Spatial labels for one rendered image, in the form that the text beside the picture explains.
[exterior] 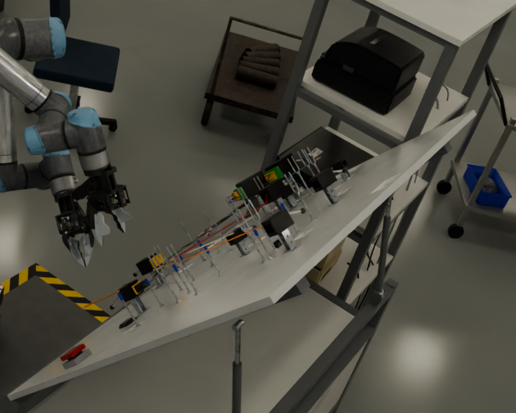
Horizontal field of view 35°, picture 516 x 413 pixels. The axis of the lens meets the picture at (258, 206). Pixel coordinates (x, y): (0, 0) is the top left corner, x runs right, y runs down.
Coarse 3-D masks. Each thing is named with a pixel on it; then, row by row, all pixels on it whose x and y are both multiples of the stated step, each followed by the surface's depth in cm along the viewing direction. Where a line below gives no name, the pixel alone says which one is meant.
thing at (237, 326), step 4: (240, 320) 188; (236, 324) 187; (240, 324) 188; (232, 328) 188; (236, 328) 187; (240, 328) 188; (236, 332) 188; (240, 332) 189; (236, 336) 189; (240, 336) 189; (236, 340) 189; (240, 340) 190; (236, 344) 190; (240, 344) 191; (236, 348) 191; (236, 352) 191; (236, 356) 192; (236, 360) 192; (236, 364) 193
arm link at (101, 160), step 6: (84, 156) 215; (90, 156) 209; (96, 156) 209; (102, 156) 210; (108, 156) 213; (84, 162) 210; (90, 162) 209; (96, 162) 210; (102, 162) 210; (108, 162) 212; (84, 168) 211; (90, 168) 210; (96, 168) 210; (102, 168) 211
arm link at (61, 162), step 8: (56, 152) 233; (64, 152) 235; (48, 160) 234; (56, 160) 233; (64, 160) 234; (48, 168) 234; (56, 168) 233; (64, 168) 233; (72, 168) 236; (48, 176) 234; (56, 176) 232
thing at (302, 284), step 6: (438, 150) 238; (444, 150) 237; (432, 156) 240; (438, 156) 239; (426, 162) 242; (300, 282) 172; (306, 282) 174; (294, 288) 172; (300, 288) 172; (306, 288) 173; (288, 294) 173; (294, 294) 173; (300, 294) 172; (282, 300) 175; (186, 336) 196
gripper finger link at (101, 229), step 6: (96, 216) 216; (102, 216) 215; (96, 222) 216; (102, 222) 216; (96, 228) 217; (102, 228) 216; (108, 228) 215; (96, 234) 217; (102, 234) 216; (102, 240) 219; (102, 246) 219
